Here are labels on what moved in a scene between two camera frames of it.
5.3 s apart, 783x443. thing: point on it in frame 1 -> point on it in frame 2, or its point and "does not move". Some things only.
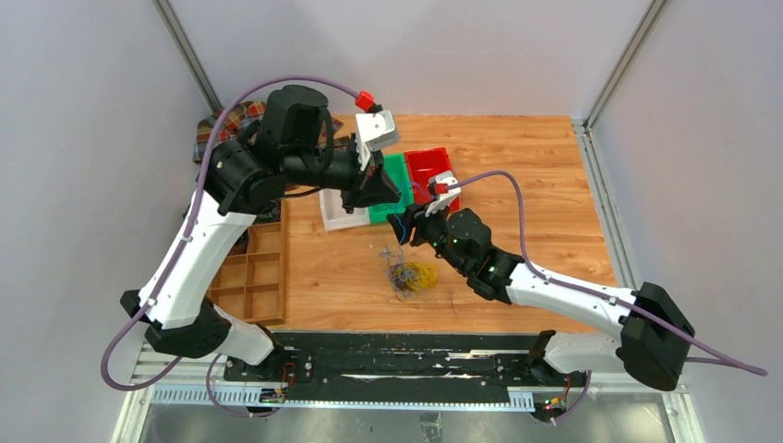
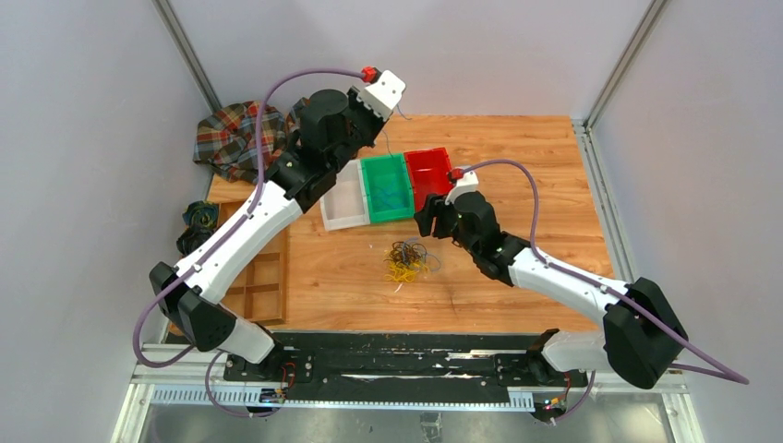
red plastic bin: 422,164 does not move
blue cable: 403,228 -> 386,137
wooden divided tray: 251,281 does not move
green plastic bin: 396,166 does not move
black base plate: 400,366 does not move
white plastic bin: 334,215 does not move
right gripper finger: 401,224 -> 424,220
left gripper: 380,188 -> 376,119
